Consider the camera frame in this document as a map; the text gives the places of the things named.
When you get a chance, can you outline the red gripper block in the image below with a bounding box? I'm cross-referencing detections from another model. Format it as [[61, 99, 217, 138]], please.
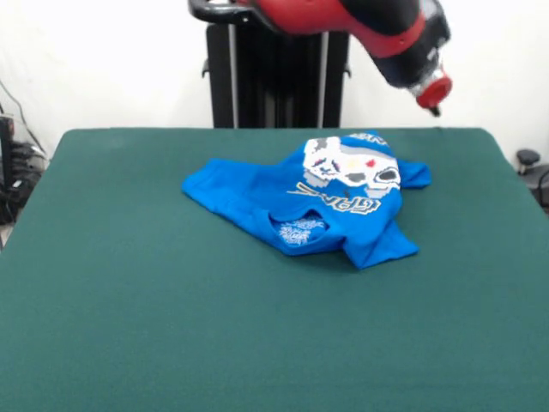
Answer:
[[414, 72, 454, 118]]

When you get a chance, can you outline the blue printed t-shirt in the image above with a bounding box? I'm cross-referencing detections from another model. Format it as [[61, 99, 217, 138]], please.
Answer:
[[180, 128, 432, 271]]

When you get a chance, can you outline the dark green table cloth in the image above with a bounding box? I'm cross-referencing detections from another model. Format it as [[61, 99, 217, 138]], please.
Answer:
[[0, 127, 549, 412]]

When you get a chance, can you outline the black electronics box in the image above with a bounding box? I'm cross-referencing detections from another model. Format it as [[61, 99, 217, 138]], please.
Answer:
[[0, 114, 15, 194]]

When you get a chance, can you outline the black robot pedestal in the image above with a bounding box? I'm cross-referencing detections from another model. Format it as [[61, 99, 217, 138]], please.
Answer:
[[187, 0, 353, 130]]

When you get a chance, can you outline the black cable bundle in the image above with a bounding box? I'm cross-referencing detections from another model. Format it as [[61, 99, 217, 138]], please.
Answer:
[[0, 141, 49, 225]]

